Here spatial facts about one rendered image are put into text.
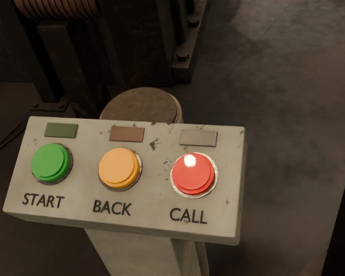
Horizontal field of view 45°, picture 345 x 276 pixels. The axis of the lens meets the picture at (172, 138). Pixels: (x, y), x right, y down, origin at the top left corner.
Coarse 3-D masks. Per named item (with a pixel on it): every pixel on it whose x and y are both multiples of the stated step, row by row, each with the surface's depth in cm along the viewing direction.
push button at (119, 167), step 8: (112, 152) 42; (120, 152) 41; (128, 152) 42; (104, 160) 41; (112, 160) 41; (120, 160) 41; (128, 160) 41; (136, 160) 41; (104, 168) 41; (112, 168) 41; (120, 168) 41; (128, 168) 41; (136, 168) 41; (104, 176) 41; (112, 176) 41; (120, 176) 40; (128, 176) 40; (112, 184) 41; (120, 184) 40; (128, 184) 41
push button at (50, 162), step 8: (48, 144) 44; (56, 144) 44; (40, 152) 43; (48, 152) 43; (56, 152) 43; (64, 152) 43; (32, 160) 43; (40, 160) 43; (48, 160) 43; (56, 160) 43; (64, 160) 43; (32, 168) 43; (40, 168) 43; (48, 168) 42; (56, 168) 42; (64, 168) 42; (40, 176) 43; (48, 176) 42; (56, 176) 42
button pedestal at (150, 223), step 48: (96, 144) 44; (144, 144) 42; (240, 144) 40; (48, 192) 43; (96, 192) 42; (144, 192) 41; (240, 192) 39; (96, 240) 47; (144, 240) 45; (192, 240) 42
